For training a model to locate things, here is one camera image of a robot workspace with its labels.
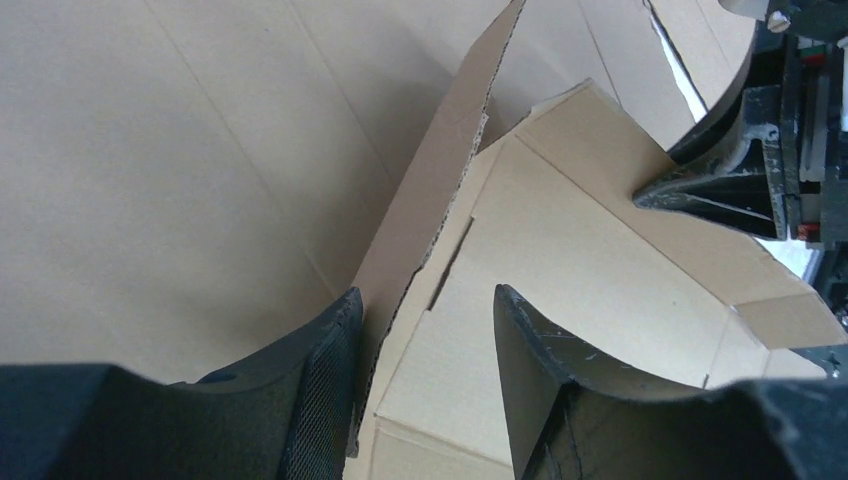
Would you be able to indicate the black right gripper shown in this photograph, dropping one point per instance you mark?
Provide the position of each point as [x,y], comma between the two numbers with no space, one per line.
[775,166]

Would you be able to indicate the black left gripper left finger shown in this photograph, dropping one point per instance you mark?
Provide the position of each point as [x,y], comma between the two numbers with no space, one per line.
[283,412]

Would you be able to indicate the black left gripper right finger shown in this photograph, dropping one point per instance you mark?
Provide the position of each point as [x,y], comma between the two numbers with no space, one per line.
[575,412]

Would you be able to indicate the flat cardboard blank underneath left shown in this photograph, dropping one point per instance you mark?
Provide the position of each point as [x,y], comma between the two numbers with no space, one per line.
[182,181]

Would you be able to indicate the large cardboard box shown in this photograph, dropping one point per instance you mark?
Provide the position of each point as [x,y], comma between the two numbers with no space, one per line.
[558,113]

